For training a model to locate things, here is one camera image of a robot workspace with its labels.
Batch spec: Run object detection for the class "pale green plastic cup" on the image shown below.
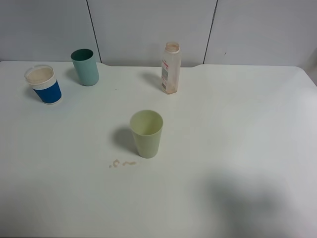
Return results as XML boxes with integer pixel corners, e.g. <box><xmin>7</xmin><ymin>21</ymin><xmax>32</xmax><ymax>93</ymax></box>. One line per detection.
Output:
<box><xmin>130</xmin><ymin>110</ymin><xmax>163</xmax><ymax>159</ymax></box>

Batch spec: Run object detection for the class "clear plastic drink bottle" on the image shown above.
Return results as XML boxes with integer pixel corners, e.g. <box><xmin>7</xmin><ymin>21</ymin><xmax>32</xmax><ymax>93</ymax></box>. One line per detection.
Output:
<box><xmin>161</xmin><ymin>42</ymin><xmax>181</xmax><ymax>94</ymax></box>

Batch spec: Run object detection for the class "brown liquid spill stain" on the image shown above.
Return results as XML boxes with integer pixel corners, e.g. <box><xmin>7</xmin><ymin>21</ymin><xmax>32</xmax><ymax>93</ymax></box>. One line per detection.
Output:
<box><xmin>108</xmin><ymin>159</ymin><xmax>137</xmax><ymax>168</ymax></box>

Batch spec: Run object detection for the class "teal plastic cup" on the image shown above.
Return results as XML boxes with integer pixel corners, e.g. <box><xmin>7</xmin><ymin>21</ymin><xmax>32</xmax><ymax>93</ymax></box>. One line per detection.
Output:
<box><xmin>71</xmin><ymin>49</ymin><xmax>99</xmax><ymax>86</ymax></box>

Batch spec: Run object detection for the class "blue sleeved glass cup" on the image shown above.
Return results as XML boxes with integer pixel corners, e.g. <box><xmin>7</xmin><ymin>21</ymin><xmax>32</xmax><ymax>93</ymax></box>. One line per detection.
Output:
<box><xmin>24</xmin><ymin>65</ymin><xmax>62</xmax><ymax>105</ymax></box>

